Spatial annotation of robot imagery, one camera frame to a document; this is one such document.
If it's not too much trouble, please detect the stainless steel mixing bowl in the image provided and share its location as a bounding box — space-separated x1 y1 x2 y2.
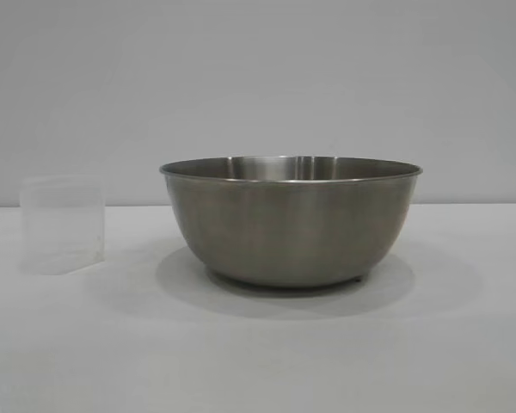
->
158 153 425 288

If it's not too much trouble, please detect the clear plastic measuring cup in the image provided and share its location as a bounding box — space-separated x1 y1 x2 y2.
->
19 174 107 276

